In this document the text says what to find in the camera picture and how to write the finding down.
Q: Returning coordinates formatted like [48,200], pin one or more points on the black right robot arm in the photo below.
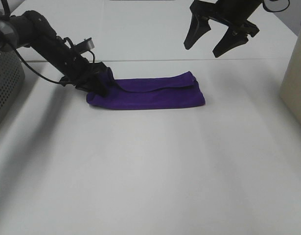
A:
[232,13]

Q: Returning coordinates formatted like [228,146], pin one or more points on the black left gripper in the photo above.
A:
[86,76]

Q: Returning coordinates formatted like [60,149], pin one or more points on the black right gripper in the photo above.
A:
[232,13]

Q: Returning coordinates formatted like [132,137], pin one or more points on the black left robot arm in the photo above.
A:
[31,29]

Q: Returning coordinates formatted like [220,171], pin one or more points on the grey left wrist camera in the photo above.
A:
[84,46]

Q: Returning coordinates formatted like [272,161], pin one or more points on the beige fabric bin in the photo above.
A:
[290,90]

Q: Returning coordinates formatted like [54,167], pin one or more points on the purple towel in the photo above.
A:
[181,91]

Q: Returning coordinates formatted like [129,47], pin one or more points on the grey perforated laundry basket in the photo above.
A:
[11,71]

